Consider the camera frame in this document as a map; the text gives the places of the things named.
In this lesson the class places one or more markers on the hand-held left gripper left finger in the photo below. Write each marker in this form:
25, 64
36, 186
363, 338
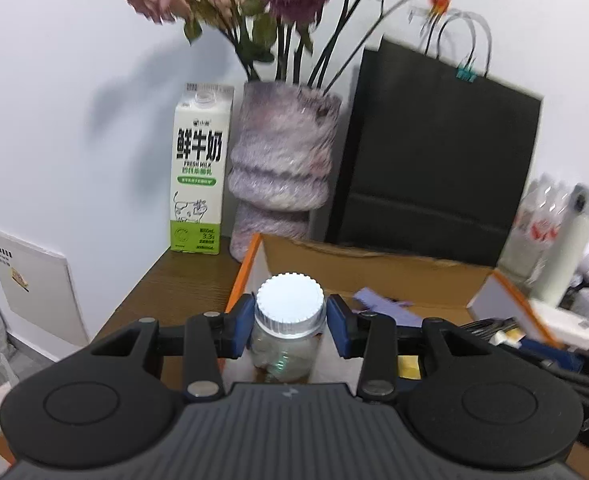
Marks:
239, 330

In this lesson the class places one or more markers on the purple textured vase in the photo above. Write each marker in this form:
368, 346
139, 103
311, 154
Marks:
282, 160

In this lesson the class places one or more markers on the glass jar white lid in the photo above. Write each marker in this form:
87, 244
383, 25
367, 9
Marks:
289, 305

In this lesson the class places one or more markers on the teal binder clip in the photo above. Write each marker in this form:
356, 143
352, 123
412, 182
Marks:
467, 72

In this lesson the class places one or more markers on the white thermos bottle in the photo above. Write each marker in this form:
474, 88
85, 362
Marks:
569, 250

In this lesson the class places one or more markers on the wooden desktop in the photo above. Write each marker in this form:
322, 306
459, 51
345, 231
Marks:
174, 295

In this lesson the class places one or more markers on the clear water bottle red label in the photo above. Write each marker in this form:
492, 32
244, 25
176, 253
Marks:
559, 200
534, 230

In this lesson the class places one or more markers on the orange-edged cardboard box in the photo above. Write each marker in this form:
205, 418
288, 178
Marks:
374, 270

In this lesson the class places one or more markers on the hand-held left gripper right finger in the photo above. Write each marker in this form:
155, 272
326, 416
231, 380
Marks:
339, 331

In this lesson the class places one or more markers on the white flat box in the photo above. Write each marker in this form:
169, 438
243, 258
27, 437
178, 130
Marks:
564, 325

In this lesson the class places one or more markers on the white wall panel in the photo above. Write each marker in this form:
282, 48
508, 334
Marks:
37, 290

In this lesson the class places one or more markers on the purple cloth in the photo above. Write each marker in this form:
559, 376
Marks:
384, 307

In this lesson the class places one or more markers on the black paper bag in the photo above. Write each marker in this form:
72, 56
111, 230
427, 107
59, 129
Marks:
434, 160

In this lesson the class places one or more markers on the white green milk carton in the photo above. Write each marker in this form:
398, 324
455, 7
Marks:
199, 170

